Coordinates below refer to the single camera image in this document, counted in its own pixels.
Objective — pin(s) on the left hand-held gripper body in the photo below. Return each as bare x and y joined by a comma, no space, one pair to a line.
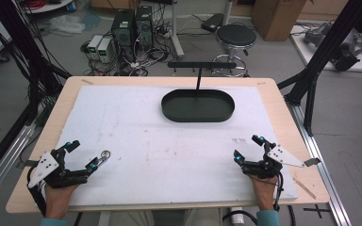
45,164

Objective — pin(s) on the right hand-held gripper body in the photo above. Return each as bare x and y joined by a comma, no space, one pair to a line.
265,166

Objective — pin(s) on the person's right hand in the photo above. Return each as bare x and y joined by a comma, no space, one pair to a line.
265,193

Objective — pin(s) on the person's left hand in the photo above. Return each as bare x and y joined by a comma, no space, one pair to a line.
57,201

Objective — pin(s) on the grey tape strip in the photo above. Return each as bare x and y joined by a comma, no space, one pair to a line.
312,162
28,163

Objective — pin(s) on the thin wooden stick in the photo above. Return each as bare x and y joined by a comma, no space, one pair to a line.
304,188

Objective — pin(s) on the white cylinder under table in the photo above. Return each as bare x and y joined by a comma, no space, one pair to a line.
237,216

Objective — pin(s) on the black tray stand with crossbar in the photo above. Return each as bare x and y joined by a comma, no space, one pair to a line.
198,108

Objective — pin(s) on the white foam mat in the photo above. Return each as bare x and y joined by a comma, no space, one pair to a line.
169,163

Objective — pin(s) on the white power supply unit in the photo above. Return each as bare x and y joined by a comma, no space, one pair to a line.
94,45
105,50

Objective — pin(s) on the white floor board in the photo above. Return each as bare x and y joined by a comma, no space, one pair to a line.
308,50

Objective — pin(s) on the black round stool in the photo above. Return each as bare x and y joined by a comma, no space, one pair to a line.
236,36

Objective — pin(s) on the clear plastic bag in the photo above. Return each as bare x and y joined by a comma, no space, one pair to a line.
66,24

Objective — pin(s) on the brown cardboard box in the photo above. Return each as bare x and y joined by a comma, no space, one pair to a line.
276,19

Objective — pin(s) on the large black computer tower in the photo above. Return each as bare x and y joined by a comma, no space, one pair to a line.
123,34

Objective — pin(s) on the grey robot parts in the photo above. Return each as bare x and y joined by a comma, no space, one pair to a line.
342,47

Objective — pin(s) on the black flat box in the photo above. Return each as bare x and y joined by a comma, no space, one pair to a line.
212,22

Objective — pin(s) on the white table leg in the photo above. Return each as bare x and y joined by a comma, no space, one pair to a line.
176,31

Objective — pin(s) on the small black computer tower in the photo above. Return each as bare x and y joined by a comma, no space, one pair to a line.
144,26

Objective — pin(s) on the white round table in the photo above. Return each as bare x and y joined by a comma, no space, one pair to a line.
48,6

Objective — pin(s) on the aluminium rail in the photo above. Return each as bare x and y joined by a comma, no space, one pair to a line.
320,169
6,163

